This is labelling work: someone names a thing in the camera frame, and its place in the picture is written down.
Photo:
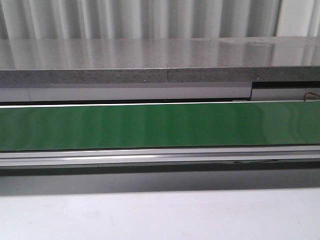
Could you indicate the grey stone counter slab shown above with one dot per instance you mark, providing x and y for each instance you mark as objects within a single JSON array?
[{"x": 135, "y": 61}]

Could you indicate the white conveyor rear panel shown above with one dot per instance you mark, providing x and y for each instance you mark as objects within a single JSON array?
[{"x": 159, "y": 92}]

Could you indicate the white corrugated curtain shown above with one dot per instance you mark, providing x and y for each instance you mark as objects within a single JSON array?
[{"x": 158, "y": 19}]

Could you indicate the green conveyor belt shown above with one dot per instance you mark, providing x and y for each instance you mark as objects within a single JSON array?
[{"x": 117, "y": 126}]

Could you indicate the aluminium conveyor front rail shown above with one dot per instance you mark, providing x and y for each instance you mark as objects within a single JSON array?
[{"x": 159, "y": 155}]

